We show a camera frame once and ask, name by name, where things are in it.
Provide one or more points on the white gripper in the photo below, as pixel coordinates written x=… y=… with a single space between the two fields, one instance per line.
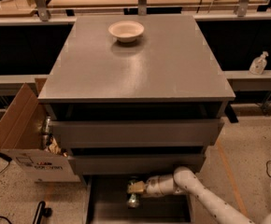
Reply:
x=152 y=185

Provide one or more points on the green can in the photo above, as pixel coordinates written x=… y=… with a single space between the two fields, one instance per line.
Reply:
x=132 y=198

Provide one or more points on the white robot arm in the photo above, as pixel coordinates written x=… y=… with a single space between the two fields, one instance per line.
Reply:
x=184 y=181

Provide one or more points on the middle grey drawer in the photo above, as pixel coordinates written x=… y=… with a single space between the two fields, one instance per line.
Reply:
x=138 y=164

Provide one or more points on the grey drawer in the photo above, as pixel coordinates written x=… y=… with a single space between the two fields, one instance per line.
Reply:
x=138 y=164
x=146 y=133

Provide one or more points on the bottom open drawer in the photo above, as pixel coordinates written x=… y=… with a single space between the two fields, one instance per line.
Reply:
x=106 y=198

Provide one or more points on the top grey drawer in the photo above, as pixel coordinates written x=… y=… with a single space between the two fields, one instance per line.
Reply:
x=146 y=133

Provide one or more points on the grey drawer cabinet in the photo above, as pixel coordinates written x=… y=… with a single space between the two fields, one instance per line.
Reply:
x=168 y=73

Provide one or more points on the black device bottom left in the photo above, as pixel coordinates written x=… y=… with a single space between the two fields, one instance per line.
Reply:
x=41 y=211

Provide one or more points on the cardboard box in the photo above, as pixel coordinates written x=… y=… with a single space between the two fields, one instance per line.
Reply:
x=26 y=138

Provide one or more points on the white bowl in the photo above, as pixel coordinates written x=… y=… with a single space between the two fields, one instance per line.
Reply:
x=126 y=31

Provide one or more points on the clear sanitizer pump bottle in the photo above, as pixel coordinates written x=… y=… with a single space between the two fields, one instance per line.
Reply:
x=259 y=63

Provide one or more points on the metal railing frame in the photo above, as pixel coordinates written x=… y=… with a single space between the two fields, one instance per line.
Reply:
x=32 y=11

